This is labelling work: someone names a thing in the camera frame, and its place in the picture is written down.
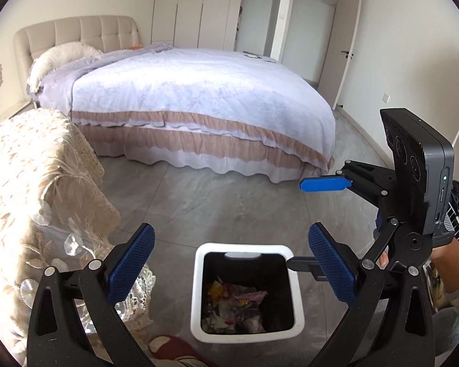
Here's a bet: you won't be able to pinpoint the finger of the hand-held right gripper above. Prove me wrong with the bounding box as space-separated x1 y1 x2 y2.
286 256 324 280
299 160 396 209

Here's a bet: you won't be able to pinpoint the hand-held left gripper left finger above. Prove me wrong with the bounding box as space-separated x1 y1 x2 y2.
26 222 156 367

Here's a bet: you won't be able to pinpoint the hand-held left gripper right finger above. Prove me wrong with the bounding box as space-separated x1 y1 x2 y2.
308 222 435 367

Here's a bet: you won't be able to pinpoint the pink wrapper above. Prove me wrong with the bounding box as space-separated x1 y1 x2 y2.
229 285 266 306

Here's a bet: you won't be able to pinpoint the white bin with black liner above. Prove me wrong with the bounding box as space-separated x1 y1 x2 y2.
191 242 305 343

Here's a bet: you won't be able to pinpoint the gold wrapper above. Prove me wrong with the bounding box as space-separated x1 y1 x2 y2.
208 280 230 302

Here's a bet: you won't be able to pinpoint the person's right hand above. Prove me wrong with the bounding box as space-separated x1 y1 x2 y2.
430 233 459 289

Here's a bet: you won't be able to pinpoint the crumpled paper scraps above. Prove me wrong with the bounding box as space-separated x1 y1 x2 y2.
203 302 264 333

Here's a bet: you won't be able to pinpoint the red slipper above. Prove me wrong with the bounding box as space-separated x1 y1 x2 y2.
149 334 215 367

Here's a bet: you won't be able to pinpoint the striped sock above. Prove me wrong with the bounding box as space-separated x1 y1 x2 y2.
172 354 207 367

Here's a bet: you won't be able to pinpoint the beige lace tablecloth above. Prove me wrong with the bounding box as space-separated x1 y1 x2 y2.
0 108 155 367

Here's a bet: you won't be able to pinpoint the small printed cloth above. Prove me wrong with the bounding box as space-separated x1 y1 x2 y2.
243 51 278 64

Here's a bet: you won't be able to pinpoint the white door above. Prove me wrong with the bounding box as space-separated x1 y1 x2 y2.
317 0 363 109

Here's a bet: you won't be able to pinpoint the bed with lavender cover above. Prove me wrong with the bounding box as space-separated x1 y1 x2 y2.
71 48 336 185

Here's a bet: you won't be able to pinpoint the lavender quilt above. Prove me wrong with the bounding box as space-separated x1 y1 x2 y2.
32 44 177 109

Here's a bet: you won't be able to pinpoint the beige wardrobe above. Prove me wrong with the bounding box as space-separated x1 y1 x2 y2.
152 0 247 51

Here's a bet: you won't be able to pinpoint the white ruffled pillow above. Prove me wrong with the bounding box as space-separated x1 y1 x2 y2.
27 43 104 92

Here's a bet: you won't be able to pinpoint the beige upholstered headboard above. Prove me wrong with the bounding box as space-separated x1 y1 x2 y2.
14 16 142 85

